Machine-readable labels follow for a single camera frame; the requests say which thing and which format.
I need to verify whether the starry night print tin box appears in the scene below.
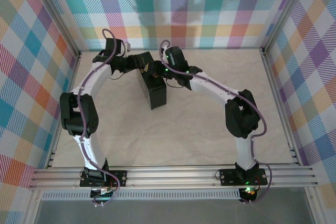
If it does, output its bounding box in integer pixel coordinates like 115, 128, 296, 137
135, 52, 169, 110

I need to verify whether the small controller circuit board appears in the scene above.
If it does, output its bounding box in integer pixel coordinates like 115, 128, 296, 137
90, 187, 117, 200
239, 186, 257, 203

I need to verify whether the aluminium side frame rail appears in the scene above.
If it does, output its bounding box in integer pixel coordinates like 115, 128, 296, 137
261, 47, 302, 167
46, 52, 82, 169

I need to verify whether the aluminium upright frame post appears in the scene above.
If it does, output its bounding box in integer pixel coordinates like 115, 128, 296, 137
31, 0, 82, 59
261, 0, 310, 56

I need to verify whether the long aluminium base rail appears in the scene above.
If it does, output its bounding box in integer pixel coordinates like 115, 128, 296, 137
28, 165, 319, 190

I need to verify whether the slotted grey cable duct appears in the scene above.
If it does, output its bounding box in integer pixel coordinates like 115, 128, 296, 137
41, 191, 242, 201

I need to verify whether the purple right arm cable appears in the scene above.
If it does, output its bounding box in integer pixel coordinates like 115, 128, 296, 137
160, 39, 274, 205

